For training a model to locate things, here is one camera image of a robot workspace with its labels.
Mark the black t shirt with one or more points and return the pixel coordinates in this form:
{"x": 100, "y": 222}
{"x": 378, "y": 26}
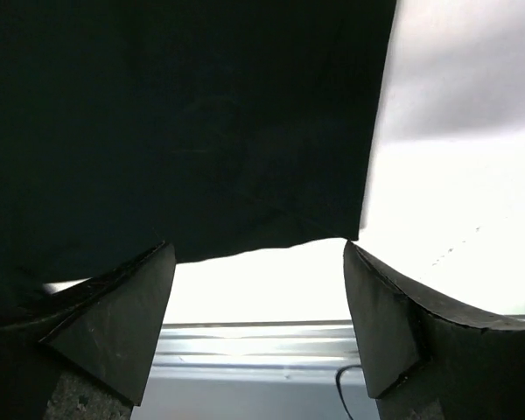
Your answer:
{"x": 220, "y": 127}

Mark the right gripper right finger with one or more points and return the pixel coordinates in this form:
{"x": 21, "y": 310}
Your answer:
{"x": 425, "y": 355}

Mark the aluminium mounting rail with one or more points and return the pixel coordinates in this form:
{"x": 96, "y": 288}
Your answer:
{"x": 309, "y": 345}

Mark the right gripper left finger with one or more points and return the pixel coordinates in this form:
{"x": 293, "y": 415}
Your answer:
{"x": 86, "y": 352}

